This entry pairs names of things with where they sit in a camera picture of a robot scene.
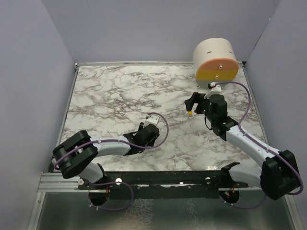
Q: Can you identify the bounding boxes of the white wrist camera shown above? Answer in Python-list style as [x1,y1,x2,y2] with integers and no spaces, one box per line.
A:
[140,113,160,127]
[204,82,222,99]

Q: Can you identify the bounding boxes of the round tricolour drawer cabinet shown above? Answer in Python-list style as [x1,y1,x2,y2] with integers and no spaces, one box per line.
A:
[193,38,239,88]

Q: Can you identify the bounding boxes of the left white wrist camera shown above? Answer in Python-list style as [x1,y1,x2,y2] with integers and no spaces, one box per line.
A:
[140,113,160,127]

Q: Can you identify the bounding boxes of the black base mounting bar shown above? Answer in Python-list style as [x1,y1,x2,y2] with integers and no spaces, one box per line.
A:
[76,170,248,200]

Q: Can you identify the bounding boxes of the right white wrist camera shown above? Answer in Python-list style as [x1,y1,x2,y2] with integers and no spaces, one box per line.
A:
[204,82,222,99]

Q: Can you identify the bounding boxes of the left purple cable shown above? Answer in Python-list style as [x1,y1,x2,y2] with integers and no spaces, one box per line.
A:
[54,112,170,212]

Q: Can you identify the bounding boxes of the purple cable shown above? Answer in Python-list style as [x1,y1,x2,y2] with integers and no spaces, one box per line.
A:
[54,112,170,212]
[211,81,303,208]

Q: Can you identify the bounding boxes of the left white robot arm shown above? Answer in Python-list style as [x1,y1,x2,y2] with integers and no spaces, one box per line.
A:
[53,124,159,189]

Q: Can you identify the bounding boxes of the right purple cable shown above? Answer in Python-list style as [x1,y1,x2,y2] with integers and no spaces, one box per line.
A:
[211,81,303,208]

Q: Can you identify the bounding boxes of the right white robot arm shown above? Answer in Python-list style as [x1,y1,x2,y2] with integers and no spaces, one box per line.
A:
[184,92,302,200]

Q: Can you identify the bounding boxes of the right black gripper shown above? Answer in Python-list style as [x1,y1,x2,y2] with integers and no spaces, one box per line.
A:
[186,92,216,123]

